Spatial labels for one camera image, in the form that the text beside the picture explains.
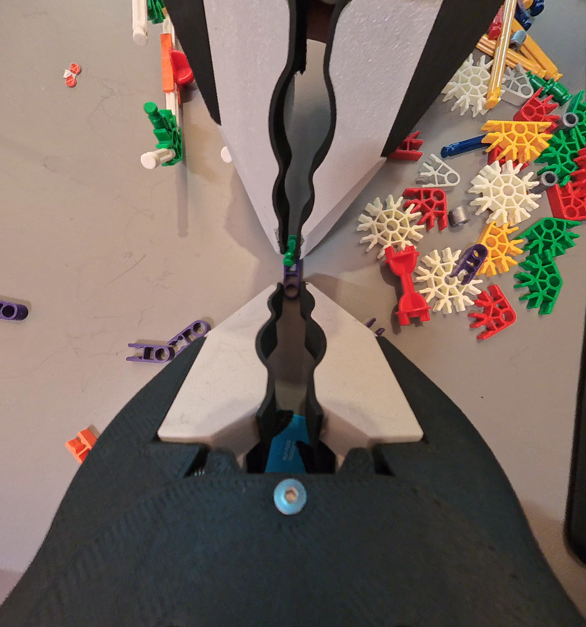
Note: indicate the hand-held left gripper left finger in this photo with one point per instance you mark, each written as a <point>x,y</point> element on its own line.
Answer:
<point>214,387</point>

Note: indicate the dark blue toy rod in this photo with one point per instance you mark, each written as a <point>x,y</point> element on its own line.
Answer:
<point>528,12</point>
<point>457,148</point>

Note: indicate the short green toy rod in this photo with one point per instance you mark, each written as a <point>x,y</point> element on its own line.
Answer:
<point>290,254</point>
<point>537,81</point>
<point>556,93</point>

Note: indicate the yellow toy rod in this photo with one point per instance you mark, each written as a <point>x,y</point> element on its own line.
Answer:
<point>501,54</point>
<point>538,54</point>

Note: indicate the toy rail assembly with spool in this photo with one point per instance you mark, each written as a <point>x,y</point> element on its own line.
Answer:
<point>168,132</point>

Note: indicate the yellow toy connector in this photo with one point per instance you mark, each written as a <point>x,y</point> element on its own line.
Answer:
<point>499,245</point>
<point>518,132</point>

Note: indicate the small red white scrap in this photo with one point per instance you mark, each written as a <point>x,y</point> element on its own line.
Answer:
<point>72,81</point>

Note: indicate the cyan toy panel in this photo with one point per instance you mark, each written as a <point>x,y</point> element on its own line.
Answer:
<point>283,450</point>

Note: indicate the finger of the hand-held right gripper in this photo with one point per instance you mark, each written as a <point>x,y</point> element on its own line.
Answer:
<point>366,98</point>
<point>244,98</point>

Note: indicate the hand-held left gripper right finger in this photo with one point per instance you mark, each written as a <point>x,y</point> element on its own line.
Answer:
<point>366,387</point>

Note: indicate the red toy spool piece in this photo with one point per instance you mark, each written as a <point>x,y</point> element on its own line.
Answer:
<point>406,284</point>

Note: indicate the orange toy connector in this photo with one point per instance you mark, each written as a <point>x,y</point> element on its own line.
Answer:
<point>80,445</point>

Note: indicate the white snowflake toy connector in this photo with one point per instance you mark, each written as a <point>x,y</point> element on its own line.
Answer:
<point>376,230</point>
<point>489,196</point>
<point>432,289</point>
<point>464,83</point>

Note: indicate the joined purple toy connectors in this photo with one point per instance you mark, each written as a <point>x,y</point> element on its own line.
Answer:
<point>185,335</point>

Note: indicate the red toy rod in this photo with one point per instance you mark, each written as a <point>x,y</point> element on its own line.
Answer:
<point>496,24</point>

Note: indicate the grey toy connector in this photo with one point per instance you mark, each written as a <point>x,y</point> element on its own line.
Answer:
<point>450,179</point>
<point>521,90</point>

